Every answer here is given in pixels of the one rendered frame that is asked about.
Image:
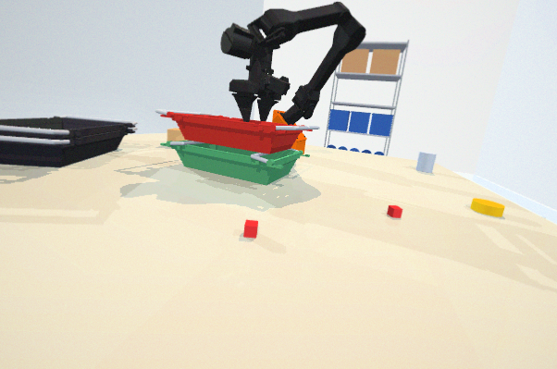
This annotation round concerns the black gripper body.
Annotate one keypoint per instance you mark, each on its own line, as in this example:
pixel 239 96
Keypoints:
pixel 251 86

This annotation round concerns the yellow flat cylinder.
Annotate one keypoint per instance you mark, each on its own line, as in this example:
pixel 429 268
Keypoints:
pixel 487 208

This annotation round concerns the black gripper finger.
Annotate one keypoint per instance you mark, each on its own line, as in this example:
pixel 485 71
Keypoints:
pixel 245 103
pixel 264 107

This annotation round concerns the green translucent plastic tray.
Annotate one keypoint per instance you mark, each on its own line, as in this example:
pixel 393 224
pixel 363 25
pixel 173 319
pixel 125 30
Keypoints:
pixel 236 163

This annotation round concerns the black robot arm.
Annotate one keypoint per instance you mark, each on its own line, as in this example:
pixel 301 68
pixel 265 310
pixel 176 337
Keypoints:
pixel 281 26

